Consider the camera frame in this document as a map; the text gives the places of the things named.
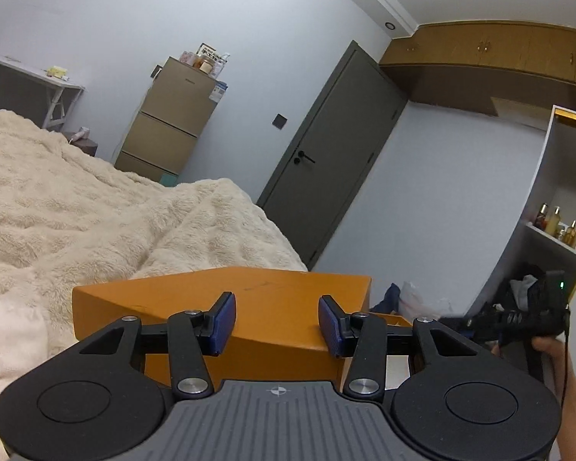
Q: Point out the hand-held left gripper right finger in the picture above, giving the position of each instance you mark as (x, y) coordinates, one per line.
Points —
(330, 324)

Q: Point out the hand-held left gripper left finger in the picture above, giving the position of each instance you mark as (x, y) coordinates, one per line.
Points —
(223, 321)

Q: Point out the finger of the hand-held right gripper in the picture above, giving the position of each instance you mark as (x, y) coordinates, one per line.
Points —
(475, 325)

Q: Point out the orange box lid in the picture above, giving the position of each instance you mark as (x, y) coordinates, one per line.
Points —
(269, 297)

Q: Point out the person's right hand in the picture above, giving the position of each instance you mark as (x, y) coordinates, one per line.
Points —
(547, 353)

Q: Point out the black bag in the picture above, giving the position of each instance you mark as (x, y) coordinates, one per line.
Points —
(521, 288)

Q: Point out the white plastic bag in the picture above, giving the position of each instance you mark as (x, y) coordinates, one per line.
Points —
(425, 300)

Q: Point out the blue bag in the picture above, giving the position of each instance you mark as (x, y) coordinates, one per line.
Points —
(386, 297)

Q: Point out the row of cosmetic bottles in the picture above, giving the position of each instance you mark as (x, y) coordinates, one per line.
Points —
(554, 223)

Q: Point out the white shelf cabinet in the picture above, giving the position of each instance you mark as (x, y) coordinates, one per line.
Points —
(509, 201)

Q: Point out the grey door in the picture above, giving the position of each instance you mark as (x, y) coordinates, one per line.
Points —
(336, 153)

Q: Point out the beige refrigerator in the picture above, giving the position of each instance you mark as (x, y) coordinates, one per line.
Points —
(173, 115)

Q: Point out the pale pink quilt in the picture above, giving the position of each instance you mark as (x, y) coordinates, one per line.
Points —
(9, 336)

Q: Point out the round dark stool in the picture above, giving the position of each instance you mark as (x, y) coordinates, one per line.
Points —
(81, 146)

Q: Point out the white hair dryer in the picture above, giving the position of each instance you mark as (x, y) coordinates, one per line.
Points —
(79, 134)

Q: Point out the wooden overhead cabinet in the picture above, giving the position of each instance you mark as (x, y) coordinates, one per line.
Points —
(485, 48)

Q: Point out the grey folding table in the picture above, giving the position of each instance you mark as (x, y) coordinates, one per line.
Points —
(24, 74)

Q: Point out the black wall switch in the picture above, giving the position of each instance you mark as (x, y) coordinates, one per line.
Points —
(281, 121)

